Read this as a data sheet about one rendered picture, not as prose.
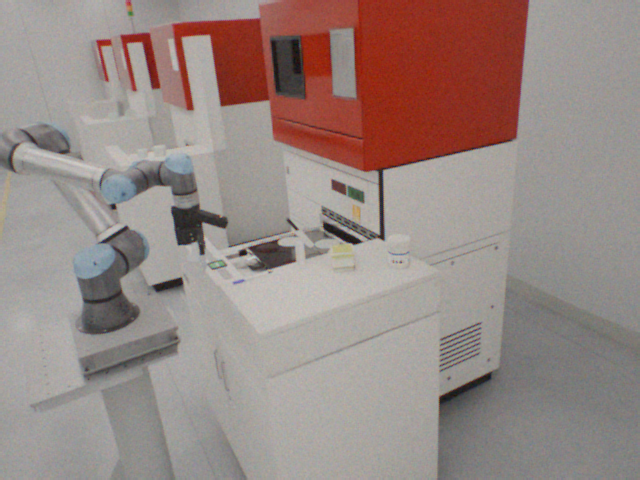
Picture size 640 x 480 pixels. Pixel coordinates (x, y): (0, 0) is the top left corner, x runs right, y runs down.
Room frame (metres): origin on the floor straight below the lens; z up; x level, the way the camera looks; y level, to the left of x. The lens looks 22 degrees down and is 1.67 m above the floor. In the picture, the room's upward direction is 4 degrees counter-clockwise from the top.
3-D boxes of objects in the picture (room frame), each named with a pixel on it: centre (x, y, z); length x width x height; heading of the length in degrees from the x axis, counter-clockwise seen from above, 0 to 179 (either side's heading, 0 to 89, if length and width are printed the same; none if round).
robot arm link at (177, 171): (1.43, 0.40, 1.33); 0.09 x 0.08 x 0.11; 72
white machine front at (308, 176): (2.06, -0.03, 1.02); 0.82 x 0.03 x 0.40; 27
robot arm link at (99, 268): (1.40, 0.70, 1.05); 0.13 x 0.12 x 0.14; 162
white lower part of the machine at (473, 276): (2.22, -0.33, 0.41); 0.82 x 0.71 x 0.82; 27
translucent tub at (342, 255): (1.47, -0.06, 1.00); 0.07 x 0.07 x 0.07; 2
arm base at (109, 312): (1.39, 0.70, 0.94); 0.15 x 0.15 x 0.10
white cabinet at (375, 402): (1.67, 0.14, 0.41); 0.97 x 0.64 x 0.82; 27
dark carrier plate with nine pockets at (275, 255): (1.79, 0.08, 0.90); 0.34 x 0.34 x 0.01; 27
